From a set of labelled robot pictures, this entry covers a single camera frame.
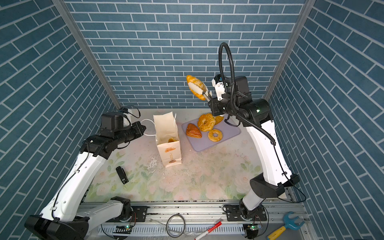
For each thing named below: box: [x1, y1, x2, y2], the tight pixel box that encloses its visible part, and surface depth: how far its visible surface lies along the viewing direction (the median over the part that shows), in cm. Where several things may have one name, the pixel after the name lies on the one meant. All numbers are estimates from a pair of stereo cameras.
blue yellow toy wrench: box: [266, 211, 305, 240], surface depth 71 cm
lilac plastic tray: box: [181, 118, 241, 152], surface depth 105 cm
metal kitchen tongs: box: [188, 82, 213, 102], surface depth 67 cm
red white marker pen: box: [194, 219, 223, 240], surface depth 71 cm
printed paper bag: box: [153, 111, 182, 168], surface depth 83 cm
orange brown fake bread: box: [186, 123, 203, 139], surface depth 105 cm
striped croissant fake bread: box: [186, 75, 209, 101], surface depth 70 cm
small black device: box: [116, 166, 129, 185], surface depth 86 cm
